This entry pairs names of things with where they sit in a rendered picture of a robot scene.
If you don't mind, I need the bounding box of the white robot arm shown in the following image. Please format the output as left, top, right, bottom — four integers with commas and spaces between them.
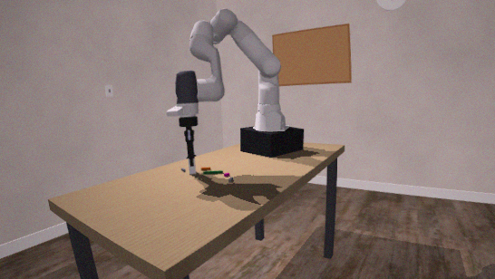
167, 8, 289, 131

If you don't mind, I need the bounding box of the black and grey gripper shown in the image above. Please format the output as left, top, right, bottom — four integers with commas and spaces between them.
179, 117, 198, 174

